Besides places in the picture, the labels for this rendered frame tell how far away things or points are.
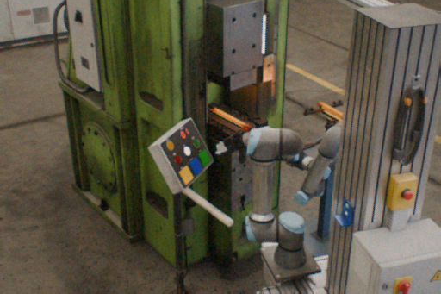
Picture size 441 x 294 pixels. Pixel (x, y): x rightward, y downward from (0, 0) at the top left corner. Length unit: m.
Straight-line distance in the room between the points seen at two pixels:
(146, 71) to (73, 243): 1.43
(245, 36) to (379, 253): 1.56
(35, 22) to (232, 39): 5.44
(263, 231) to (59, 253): 1.98
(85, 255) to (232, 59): 1.77
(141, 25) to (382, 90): 1.82
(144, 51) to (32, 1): 4.92
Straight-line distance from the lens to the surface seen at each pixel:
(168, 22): 3.10
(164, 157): 2.91
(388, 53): 1.96
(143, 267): 3.98
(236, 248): 3.86
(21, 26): 8.34
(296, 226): 2.58
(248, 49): 3.30
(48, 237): 4.38
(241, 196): 3.66
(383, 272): 2.16
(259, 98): 3.70
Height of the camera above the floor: 2.58
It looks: 27 degrees down
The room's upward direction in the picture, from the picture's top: straight up
